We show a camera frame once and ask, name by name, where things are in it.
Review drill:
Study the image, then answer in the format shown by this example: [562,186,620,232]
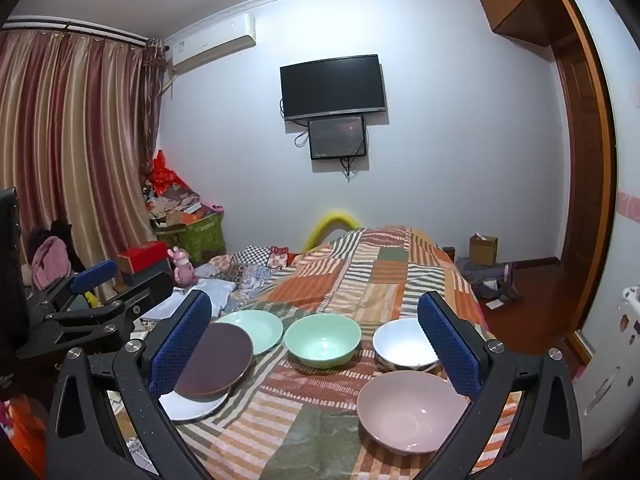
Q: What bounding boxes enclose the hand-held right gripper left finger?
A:
[46,289,221,480]

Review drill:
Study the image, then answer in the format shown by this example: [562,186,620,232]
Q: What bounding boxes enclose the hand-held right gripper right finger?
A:
[417,290,583,480]

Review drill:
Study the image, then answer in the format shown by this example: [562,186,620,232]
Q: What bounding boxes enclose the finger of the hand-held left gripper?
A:
[42,272,174,333]
[27,259,119,317]

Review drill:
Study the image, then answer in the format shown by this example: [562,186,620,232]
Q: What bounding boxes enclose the brown plate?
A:
[175,322,254,402]

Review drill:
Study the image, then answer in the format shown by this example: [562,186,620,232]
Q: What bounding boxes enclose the white bowl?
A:
[372,318,441,373]

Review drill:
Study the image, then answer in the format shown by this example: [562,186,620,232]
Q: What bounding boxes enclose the white plate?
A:
[159,387,231,422]

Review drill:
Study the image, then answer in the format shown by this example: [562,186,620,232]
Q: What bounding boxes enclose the pink bowl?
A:
[356,370,472,456]

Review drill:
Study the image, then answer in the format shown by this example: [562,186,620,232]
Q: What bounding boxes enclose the green plate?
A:
[215,309,285,357]

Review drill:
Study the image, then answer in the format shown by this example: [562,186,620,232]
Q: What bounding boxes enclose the green bowl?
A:
[284,313,362,368]

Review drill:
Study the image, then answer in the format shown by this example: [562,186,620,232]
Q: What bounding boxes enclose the person's left forearm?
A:
[0,392,48,480]

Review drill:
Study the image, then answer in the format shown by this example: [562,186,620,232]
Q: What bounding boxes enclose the red box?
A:
[117,240,168,275]

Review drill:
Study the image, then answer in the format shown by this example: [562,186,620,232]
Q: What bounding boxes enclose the pink bag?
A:
[31,236,71,286]

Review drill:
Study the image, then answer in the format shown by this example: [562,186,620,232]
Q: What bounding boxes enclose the pink plush toy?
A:
[167,246,197,286]

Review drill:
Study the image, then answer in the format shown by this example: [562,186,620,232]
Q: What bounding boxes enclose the black clothing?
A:
[30,220,86,271]

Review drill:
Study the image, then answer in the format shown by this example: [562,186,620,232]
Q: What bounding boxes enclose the white cloth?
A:
[187,277,236,311]

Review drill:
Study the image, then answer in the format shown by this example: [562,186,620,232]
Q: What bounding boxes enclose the grey clothes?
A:
[457,255,521,303]

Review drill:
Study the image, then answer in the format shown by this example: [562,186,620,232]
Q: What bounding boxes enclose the green storage box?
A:
[155,210,226,265]

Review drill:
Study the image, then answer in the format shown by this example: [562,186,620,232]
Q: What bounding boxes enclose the pile of papers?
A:
[145,182,216,228]

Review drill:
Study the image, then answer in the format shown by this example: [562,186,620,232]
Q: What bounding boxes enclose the cardboard box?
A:
[468,232,499,267]

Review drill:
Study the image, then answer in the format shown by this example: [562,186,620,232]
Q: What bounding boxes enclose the checked patchwork quilt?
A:
[207,244,293,306]

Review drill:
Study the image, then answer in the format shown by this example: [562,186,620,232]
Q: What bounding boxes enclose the red plastic bag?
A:
[150,149,187,196]

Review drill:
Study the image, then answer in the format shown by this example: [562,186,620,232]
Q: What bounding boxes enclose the patchwork striped bedspread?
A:
[170,226,531,480]

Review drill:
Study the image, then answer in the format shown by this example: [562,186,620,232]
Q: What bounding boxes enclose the striped curtain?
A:
[0,27,166,306]

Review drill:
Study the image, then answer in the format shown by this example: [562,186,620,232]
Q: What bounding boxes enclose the white sticker-covered appliance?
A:
[575,285,640,461]

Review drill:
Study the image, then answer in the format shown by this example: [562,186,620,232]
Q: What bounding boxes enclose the yellow foam noodle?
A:
[301,211,360,255]

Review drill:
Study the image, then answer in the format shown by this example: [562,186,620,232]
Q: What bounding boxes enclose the wooden door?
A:
[547,0,617,356]

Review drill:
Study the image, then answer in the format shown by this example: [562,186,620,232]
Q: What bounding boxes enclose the white air conditioner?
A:
[164,12,258,76]

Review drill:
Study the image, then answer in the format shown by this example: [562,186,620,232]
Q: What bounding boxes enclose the white wardrobe sliding door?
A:
[565,0,640,411]

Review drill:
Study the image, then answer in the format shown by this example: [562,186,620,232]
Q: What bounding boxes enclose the small black wall monitor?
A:
[307,115,369,161]

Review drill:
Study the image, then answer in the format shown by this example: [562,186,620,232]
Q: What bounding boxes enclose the curtain rail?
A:
[2,16,151,43]

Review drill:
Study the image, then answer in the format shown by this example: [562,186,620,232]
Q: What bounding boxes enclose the black wall television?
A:
[279,54,388,122]

